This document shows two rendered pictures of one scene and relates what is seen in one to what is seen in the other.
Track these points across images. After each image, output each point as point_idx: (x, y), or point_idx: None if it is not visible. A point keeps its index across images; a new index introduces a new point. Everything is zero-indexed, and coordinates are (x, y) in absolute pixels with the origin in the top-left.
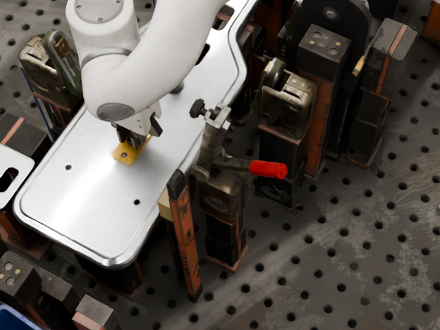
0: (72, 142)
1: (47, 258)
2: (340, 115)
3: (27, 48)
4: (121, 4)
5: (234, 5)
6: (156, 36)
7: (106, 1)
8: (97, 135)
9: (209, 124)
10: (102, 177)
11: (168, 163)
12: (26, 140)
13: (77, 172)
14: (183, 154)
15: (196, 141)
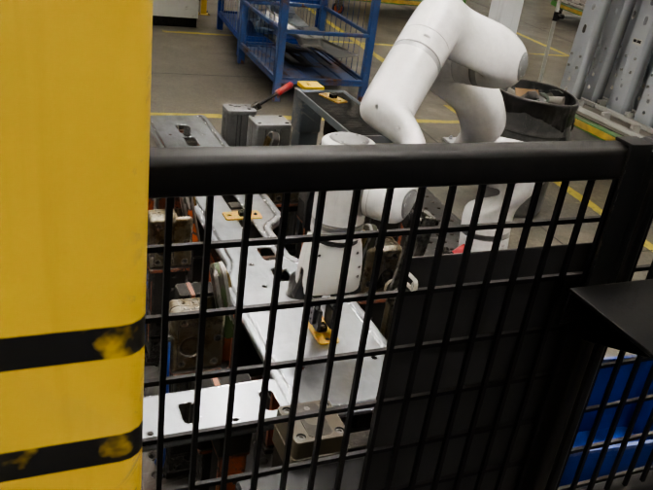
0: (280, 354)
1: None
2: None
3: (178, 307)
4: (360, 135)
5: (266, 245)
6: (416, 127)
7: (352, 136)
8: (291, 341)
9: (429, 219)
10: None
11: (358, 329)
12: (236, 380)
13: (312, 366)
14: (359, 321)
15: (357, 310)
